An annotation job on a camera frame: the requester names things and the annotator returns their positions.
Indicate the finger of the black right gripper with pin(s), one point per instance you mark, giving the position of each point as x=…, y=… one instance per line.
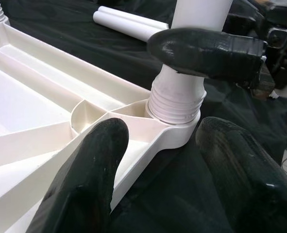
x=206, y=53
x=245, y=23

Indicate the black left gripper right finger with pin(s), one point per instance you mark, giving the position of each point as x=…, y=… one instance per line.
x=250, y=189

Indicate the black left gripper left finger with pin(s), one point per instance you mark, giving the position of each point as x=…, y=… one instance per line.
x=85, y=189

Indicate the white plastic table top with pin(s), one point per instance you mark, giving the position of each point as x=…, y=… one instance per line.
x=24, y=109

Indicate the black cloth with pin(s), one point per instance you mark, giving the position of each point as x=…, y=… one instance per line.
x=85, y=48

